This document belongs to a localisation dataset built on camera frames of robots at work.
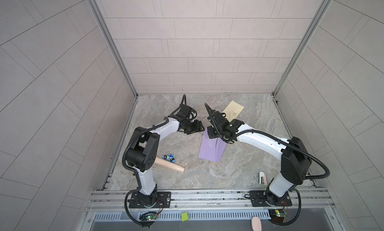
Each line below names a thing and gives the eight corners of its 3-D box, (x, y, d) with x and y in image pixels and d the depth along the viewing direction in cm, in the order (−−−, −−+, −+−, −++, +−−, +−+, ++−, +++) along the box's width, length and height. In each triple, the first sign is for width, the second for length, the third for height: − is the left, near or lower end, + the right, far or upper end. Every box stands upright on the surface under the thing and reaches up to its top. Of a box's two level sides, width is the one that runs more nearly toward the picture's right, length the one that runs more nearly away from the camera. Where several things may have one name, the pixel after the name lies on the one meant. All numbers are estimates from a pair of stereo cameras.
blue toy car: (162, 158, 86) (161, 157, 84) (165, 153, 88) (164, 151, 87) (175, 163, 85) (174, 161, 83) (177, 157, 87) (177, 155, 85)
